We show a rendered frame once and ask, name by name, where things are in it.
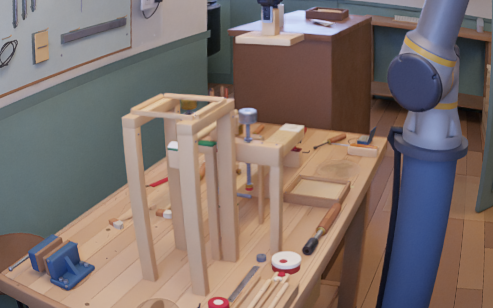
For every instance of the pale wooden gauge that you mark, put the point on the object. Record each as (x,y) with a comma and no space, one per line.
(271,38)

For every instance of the wooden block with red felt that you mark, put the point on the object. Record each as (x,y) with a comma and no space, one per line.
(294,159)

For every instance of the wooden tray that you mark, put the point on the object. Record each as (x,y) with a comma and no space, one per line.
(316,190)

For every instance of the dark brown tray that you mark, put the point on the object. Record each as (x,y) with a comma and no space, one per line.
(327,13)

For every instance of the yellow sanding block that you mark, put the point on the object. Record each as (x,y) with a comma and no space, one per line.
(41,47)

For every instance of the brown cabinet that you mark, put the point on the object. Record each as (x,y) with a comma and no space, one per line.
(297,85)

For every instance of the white tool board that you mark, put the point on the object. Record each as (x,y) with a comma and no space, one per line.
(79,64)

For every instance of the small red white spool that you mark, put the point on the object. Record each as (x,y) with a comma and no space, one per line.
(218,302)

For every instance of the white ribbed strip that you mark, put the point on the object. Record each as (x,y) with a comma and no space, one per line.
(405,19)

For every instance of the long grey bar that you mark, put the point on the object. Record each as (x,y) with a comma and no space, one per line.
(94,30)

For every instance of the green felt pad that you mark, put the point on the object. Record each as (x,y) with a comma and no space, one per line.
(207,143)

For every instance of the blue bench vise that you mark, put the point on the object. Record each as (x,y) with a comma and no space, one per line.
(64,263)

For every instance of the grey knob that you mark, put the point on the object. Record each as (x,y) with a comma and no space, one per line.
(247,116)

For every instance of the white block with orange strip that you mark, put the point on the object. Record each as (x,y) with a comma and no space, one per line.
(362,150)

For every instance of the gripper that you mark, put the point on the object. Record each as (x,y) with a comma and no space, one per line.
(270,3)

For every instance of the small blue lever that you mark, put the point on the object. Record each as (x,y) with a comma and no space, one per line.
(243,195)

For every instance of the pale wooden action frame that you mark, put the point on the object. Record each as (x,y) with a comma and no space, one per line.
(192,192)

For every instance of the small blue square tool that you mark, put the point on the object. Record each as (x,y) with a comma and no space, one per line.
(365,138)

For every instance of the small blue cylinder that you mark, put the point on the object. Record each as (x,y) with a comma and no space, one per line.
(261,257)

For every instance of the pale wooden stick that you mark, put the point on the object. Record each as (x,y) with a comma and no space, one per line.
(271,293)
(281,294)
(259,294)

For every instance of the small white tipped wooden piece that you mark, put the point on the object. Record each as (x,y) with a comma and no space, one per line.
(164,213)
(116,223)

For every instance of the small white bottle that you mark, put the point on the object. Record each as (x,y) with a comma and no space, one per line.
(480,25)

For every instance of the yellow felt block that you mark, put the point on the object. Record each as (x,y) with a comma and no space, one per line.
(188,106)

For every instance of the large red white spool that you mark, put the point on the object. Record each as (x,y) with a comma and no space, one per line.
(286,260)

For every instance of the steel ruler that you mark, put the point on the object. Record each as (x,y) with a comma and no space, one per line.
(244,283)

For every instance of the red flat strip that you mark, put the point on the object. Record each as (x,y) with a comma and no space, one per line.
(158,182)

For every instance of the black cylinder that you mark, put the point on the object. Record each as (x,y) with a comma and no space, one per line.
(214,30)

